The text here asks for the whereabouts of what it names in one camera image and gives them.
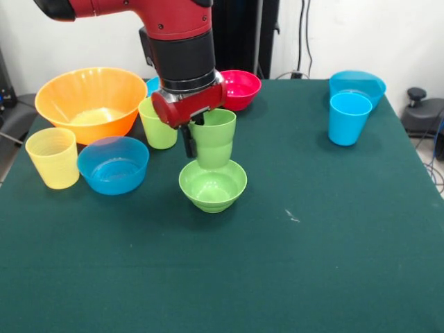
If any black hanging cable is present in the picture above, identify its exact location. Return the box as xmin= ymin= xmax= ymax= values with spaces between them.
xmin=298 ymin=0 xmax=313 ymax=78

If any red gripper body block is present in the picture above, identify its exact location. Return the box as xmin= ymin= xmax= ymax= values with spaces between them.
xmin=151 ymin=82 xmax=228 ymax=130

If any grey floor stand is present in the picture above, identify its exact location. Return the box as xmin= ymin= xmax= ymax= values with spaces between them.
xmin=0 ymin=93 xmax=37 ymax=143

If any blue plastic bowl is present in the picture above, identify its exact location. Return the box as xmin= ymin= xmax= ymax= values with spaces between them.
xmin=328 ymin=70 xmax=387 ymax=110
xmin=76 ymin=136 xmax=151 ymax=196

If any light green plastic cup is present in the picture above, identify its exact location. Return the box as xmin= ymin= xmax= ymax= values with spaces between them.
xmin=137 ymin=96 xmax=179 ymax=151

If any dark green tablecloth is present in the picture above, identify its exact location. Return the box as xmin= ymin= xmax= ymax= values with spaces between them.
xmin=0 ymin=78 xmax=444 ymax=333

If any green plastic bowl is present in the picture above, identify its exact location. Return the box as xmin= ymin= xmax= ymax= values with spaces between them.
xmin=178 ymin=159 xmax=248 ymax=214

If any yellow plastic cup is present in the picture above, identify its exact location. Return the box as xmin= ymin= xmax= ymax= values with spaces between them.
xmin=24 ymin=127 xmax=80 ymax=190

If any blue plastic cup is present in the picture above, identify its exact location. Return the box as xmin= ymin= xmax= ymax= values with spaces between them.
xmin=328 ymin=92 xmax=373 ymax=146

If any cyan plastic bowl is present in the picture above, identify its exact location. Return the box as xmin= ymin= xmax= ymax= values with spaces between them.
xmin=145 ymin=76 xmax=161 ymax=97

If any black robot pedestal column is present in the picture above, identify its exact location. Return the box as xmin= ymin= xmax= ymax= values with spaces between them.
xmin=210 ymin=0 xmax=281 ymax=80

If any black equipment box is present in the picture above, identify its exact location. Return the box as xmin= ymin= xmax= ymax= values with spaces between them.
xmin=0 ymin=46 xmax=18 ymax=109

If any large orange plastic bowl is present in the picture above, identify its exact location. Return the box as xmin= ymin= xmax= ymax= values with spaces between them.
xmin=34 ymin=67 xmax=149 ymax=146

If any pink plastic bowl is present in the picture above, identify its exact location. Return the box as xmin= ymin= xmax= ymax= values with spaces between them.
xmin=219 ymin=69 xmax=262 ymax=112

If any black knobbed floor stand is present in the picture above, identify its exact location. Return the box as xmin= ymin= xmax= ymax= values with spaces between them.
xmin=402 ymin=86 xmax=444 ymax=139

